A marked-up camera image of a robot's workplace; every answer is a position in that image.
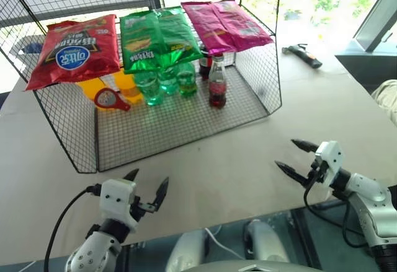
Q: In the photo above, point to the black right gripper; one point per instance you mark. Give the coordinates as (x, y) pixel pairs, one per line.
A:
(318, 171)

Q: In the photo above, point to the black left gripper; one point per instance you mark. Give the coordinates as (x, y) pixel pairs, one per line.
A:
(141, 207)

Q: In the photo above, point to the green glass soda bottle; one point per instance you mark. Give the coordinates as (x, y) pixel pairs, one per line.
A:
(169, 81)
(149, 89)
(187, 81)

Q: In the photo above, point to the silver rounded robot leg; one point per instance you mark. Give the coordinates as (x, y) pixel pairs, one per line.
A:
(186, 250)
(266, 241)

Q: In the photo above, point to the black and orange hand tool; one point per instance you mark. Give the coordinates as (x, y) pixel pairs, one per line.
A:
(305, 54)

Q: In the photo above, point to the person's beige trouser knee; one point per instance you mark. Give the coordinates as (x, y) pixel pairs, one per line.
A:
(386, 97)

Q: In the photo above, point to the green snack chip bag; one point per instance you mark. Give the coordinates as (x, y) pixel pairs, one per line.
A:
(155, 36)

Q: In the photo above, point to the magenta snack chip bag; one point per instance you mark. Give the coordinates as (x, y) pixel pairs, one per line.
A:
(229, 27)

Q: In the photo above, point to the red snack chip bag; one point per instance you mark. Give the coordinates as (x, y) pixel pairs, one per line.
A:
(77, 52)

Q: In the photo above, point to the blue object behind mesh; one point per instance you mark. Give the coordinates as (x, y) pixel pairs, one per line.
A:
(32, 48)

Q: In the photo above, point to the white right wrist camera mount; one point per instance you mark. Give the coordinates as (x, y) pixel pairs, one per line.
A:
(330, 160)

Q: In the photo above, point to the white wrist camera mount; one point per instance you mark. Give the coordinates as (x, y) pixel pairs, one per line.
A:
(330, 160)
(118, 197)

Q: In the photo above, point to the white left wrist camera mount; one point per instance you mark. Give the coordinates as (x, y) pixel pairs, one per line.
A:
(118, 197)

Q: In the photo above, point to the dark window frame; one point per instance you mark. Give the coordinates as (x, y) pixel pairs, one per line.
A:
(367, 58)

